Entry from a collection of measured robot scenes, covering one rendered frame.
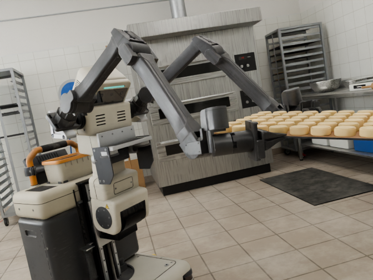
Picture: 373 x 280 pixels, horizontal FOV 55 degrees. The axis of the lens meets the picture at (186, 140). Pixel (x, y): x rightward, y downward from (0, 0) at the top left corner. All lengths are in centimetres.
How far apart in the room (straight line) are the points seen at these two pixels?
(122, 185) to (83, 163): 32
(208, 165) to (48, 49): 270
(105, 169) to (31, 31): 407
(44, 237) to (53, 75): 375
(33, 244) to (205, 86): 302
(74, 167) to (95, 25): 369
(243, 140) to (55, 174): 116
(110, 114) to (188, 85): 275
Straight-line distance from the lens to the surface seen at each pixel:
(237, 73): 150
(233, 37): 453
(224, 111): 92
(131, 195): 165
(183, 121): 97
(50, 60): 533
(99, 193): 163
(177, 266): 194
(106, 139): 157
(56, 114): 149
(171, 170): 432
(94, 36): 533
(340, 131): 95
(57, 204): 177
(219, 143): 90
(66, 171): 185
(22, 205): 185
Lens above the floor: 111
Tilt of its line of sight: 6 degrees down
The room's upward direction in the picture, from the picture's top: 10 degrees counter-clockwise
